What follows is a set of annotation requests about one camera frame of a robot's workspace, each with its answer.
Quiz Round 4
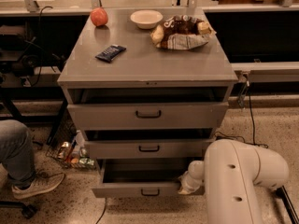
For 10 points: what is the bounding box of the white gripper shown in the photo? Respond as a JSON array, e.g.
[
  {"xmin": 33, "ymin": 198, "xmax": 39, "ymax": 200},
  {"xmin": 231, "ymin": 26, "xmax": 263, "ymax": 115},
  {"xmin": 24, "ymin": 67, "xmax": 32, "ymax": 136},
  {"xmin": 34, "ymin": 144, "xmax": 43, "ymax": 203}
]
[{"xmin": 178, "ymin": 171, "xmax": 203, "ymax": 195}]

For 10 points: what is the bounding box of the grey bottom drawer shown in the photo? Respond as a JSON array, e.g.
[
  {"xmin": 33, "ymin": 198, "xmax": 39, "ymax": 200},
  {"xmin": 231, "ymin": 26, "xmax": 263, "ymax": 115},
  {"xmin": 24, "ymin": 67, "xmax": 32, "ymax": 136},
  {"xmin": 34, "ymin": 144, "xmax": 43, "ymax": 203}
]
[{"xmin": 93, "ymin": 158, "xmax": 193, "ymax": 198}]

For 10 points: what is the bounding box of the grey drawer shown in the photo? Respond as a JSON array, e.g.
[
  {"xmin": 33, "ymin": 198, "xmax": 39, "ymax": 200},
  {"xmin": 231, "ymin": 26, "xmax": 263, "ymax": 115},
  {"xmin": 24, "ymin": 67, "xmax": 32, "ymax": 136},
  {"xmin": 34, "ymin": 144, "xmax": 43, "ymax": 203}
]
[
  {"xmin": 67, "ymin": 103, "xmax": 228, "ymax": 131},
  {"xmin": 84, "ymin": 139, "xmax": 213, "ymax": 159},
  {"xmin": 93, "ymin": 158, "xmax": 193, "ymax": 198}
]

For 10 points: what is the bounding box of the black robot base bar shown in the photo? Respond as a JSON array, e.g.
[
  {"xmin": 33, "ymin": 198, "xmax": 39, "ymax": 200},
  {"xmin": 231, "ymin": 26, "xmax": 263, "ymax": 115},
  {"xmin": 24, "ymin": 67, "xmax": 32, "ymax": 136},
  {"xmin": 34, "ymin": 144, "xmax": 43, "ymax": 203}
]
[{"xmin": 276, "ymin": 186, "xmax": 299, "ymax": 224}]

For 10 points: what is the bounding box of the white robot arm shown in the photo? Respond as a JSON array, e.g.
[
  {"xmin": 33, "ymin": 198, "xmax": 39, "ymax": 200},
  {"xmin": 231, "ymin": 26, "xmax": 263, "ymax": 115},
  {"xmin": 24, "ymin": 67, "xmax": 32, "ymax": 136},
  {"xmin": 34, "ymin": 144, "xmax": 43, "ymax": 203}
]
[{"xmin": 178, "ymin": 139, "xmax": 289, "ymax": 224}]

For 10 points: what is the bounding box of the grey middle drawer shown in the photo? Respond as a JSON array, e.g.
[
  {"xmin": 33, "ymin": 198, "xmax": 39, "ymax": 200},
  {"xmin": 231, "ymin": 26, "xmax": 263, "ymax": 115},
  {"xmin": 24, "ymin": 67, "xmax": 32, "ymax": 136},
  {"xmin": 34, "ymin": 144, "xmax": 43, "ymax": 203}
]
[{"xmin": 84, "ymin": 139, "xmax": 213, "ymax": 159}]

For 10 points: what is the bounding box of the grey top drawer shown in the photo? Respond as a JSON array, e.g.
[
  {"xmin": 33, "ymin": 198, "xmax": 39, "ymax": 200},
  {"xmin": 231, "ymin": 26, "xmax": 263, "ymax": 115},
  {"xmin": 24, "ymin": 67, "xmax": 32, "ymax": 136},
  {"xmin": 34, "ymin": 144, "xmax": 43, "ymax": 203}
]
[{"xmin": 67, "ymin": 103, "xmax": 228, "ymax": 131}]

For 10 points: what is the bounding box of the grey metal drawer cabinet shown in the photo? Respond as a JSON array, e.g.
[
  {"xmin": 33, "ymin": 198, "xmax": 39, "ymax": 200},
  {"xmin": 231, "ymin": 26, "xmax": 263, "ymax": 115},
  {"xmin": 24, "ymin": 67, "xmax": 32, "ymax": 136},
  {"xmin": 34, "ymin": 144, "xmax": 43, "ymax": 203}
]
[{"xmin": 57, "ymin": 7, "xmax": 239, "ymax": 182}]

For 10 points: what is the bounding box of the grey sneaker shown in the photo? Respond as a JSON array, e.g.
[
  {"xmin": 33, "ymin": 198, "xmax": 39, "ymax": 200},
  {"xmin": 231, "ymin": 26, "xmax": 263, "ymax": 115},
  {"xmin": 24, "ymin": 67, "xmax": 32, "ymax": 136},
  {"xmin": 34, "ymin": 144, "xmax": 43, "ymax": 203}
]
[{"xmin": 11, "ymin": 173, "xmax": 64, "ymax": 200}]

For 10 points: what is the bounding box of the dark blue snack bar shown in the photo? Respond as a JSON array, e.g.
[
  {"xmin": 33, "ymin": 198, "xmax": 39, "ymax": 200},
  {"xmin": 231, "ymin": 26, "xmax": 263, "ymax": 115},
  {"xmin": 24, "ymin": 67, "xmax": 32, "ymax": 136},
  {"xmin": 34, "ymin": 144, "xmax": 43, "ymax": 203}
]
[{"xmin": 95, "ymin": 45, "xmax": 125, "ymax": 63}]

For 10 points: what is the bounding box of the black office chair base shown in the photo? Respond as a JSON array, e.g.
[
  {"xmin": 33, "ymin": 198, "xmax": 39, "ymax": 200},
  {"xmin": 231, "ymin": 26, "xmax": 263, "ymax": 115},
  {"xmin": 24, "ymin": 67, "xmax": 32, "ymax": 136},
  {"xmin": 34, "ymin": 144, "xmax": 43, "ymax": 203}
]
[{"xmin": 0, "ymin": 201, "xmax": 37, "ymax": 219}]

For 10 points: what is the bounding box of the person leg in jeans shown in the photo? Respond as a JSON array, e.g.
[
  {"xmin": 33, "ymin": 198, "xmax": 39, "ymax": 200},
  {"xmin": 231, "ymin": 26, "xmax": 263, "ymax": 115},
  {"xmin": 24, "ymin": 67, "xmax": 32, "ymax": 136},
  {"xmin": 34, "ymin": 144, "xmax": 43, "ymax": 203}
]
[{"xmin": 0, "ymin": 119, "xmax": 36, "ymax": 189}]

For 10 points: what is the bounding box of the white bowl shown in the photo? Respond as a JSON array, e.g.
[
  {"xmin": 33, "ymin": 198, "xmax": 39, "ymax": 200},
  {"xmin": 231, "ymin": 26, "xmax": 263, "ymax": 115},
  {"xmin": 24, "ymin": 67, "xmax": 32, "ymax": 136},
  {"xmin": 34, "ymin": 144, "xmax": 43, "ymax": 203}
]
[{"xmin": 130, "ymin": 10, "xmax": 163, "ymax": 29}]

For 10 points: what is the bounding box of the red apple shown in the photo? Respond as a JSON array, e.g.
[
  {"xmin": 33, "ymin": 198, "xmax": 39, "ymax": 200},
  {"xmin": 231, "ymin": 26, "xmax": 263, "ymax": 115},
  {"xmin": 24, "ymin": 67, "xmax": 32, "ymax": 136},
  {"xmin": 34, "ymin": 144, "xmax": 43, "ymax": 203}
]
[{"xmin": 90, "ymin": 7, "xmax": 108, "ymax": 27}]

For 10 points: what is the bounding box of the black cable under cabinet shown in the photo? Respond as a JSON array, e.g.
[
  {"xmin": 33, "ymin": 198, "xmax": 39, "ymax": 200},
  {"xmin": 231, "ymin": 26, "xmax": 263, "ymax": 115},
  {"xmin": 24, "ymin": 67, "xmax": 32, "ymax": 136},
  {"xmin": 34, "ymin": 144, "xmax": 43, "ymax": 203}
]
[{"xmin": 94, "ymin": 197, "xmax": 108, "ymax": 224}]

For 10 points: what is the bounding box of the black floor cable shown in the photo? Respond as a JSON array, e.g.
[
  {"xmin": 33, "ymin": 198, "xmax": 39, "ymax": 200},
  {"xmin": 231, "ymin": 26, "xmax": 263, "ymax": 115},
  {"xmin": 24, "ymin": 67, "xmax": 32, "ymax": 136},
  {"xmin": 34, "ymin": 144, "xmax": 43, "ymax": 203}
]
[{"xmin": 214, "ymin": 77, "xmax": 269, "ymax": 149}]

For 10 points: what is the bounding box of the wire basket with items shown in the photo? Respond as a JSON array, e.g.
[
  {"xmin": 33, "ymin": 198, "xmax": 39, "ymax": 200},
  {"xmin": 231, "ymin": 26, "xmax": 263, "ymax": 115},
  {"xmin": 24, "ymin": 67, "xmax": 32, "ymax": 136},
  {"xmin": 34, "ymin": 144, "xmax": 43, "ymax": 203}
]
[{"xmin": 46, "ymin": 131, "xmax": 95, "ymax": 170}]

